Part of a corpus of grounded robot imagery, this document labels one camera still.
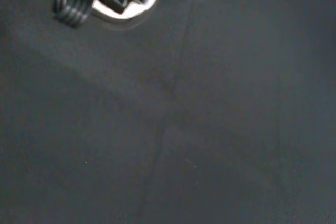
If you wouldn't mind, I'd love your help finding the black bench cloth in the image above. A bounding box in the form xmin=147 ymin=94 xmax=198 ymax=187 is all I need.
xmin=0 ymin=0 xmax=336 ymax=224

